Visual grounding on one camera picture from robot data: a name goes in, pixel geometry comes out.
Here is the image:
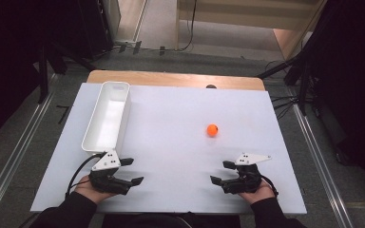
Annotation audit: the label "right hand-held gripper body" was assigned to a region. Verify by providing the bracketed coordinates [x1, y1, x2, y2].
[221, 152, 273, 195]

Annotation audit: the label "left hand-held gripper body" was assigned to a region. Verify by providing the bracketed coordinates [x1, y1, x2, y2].
[88, 149, 133, 196]

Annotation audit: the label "orange ball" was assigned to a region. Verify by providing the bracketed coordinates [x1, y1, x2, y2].
[206, 123, 220, 138]

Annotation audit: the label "white plastic bin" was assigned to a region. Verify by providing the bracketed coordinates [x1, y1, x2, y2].
[81, 81, 132, 156]

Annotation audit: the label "person's right hand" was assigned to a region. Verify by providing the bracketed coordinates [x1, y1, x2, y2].
[237, 180, 277, 205]

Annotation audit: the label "person's left hand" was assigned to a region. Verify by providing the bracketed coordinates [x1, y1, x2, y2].
[73, 175, 118, 205]

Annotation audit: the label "white board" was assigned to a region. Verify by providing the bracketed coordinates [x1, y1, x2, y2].
[30, 83, 308, 216]

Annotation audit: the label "wooden table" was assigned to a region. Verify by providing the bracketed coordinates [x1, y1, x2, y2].
[86, 69, 266, 92]

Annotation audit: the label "black stand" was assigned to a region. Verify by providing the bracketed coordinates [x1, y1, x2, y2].
[256, 51, 313, 117]
[37, 40, 98, 105]

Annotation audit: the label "black curtain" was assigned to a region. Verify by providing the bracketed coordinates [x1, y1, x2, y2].
[300, 0, 365, 193]
[0, 0, 115, 149]

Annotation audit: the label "light wooden furniture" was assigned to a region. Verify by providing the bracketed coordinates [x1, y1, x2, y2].
[176, 0, 328, 61]

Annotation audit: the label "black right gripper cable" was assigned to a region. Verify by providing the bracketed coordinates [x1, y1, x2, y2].
[260, 174, 280, 198]

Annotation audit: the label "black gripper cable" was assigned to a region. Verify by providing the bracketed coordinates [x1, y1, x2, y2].
[65, 152, 107, 199]
[260, 174, 280, 198]

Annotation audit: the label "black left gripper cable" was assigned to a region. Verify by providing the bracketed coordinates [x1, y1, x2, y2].
[65, 152, 107, 199]

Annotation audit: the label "metal floor rail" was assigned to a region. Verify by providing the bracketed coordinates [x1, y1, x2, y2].
[0, 73, 59, 228]
[292, 104, 355, 228]

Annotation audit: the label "black floor cables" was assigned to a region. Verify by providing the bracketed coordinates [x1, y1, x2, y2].
[269, 94, 299, 121]

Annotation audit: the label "black hanging cable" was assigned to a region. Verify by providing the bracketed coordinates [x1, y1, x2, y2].
[174, 0, 198, 53]

